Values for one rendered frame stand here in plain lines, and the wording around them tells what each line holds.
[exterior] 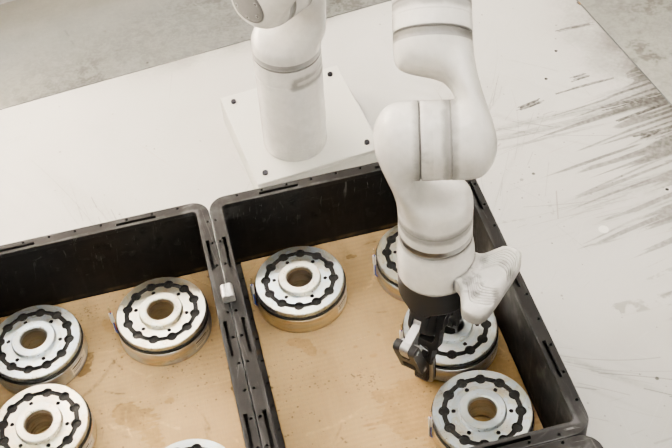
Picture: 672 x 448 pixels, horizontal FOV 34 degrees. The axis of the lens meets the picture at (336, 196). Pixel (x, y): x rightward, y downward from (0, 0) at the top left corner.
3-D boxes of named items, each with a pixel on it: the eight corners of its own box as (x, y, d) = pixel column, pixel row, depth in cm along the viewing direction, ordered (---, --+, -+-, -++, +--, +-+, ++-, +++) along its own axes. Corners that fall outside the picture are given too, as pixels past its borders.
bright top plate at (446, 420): (420, 385, 115) (420, 381, 114) (513, 363, 116) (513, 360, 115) (448, 468, 108) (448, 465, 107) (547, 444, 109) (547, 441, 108)
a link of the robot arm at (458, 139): (501, 173, 91) (495, 10, 93) (394, 176, 92) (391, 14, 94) (495, 184, 98) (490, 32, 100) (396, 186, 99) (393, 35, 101)
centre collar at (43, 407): (15, 411, 115) (13, 407, 115) (62, 399, 116) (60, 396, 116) (16, 450, 112) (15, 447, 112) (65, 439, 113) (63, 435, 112)
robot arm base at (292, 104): (258, 121, 162) (246, 33, 149) (319, 110, 163) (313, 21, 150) (269, 167, 156) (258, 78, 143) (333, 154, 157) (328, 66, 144)
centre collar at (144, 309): (138, 298, 125) (137, 295, 124) (181, 291, 125) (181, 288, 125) (140, 333, 121) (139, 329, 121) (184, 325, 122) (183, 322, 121)
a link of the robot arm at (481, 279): (482, 329, 102) (484, 287, 98) (378, 283, 107) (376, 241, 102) (525, 264, 107) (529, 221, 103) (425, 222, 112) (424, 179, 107)
